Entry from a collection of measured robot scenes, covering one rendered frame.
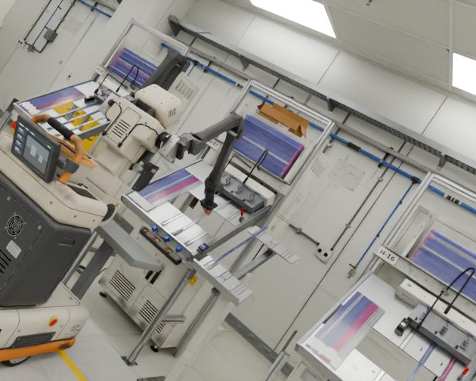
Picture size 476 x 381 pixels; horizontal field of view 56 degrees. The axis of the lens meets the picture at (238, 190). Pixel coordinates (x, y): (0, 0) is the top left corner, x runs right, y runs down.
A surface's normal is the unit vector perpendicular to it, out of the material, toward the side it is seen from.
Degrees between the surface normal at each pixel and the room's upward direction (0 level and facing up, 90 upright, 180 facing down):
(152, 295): 90
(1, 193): 90
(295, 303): 90
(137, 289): 90
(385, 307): 45
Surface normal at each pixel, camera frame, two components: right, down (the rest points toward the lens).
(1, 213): -0.33, -0.20
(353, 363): 0.11, -0.77
